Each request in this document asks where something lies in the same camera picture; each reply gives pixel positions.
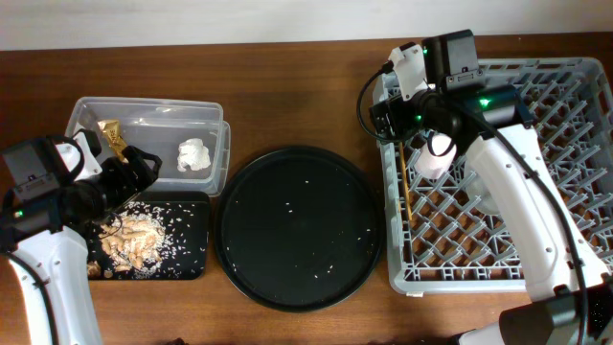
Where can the pink cup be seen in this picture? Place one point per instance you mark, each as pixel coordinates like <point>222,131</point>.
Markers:
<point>436,156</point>

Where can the round black serving tray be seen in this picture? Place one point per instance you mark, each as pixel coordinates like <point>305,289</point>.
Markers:
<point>299,229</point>

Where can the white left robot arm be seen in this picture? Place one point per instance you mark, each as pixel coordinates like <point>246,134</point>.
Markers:
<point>47,248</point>

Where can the grey dishwasher rack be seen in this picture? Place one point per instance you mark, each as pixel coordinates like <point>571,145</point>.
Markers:
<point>449,246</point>

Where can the gold snack wrapper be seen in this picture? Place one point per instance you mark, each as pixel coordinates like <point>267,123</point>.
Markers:
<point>111,132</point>

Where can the rice and peanut shell scraps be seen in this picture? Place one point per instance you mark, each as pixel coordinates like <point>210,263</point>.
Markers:
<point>134,239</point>

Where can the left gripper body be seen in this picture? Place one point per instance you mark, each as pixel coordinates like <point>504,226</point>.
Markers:
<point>116,186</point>

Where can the black rectangular tray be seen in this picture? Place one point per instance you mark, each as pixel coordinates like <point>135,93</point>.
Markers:
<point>187,239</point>

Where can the pale grey plate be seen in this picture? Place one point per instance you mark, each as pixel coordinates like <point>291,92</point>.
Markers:
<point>477,189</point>

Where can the clear plastic bin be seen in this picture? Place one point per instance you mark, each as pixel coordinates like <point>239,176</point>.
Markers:
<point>159,126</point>

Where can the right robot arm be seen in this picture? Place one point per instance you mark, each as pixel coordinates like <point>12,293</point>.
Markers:
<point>496,181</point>

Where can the white napkin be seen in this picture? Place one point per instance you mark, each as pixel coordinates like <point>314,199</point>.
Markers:
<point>193,155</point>

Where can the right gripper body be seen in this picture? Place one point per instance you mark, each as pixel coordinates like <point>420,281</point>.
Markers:
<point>410,117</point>

